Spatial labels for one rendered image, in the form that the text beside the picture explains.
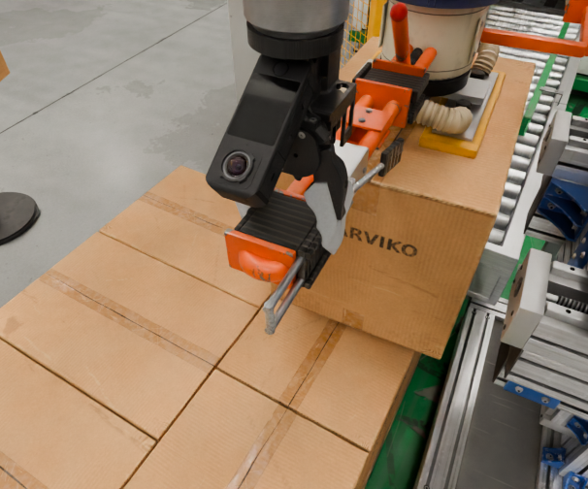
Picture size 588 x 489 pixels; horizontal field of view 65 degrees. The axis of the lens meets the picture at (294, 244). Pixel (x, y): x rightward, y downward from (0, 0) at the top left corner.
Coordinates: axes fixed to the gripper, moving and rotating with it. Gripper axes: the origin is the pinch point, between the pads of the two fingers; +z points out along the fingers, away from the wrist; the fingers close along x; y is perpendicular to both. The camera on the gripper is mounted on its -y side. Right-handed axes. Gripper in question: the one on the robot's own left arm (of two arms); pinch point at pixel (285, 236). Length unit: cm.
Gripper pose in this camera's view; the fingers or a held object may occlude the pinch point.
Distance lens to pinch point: 46.4
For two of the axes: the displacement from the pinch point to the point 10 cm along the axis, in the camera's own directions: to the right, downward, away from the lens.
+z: 0.0, 7.0, 7.1
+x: -9.0, -3.1, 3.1
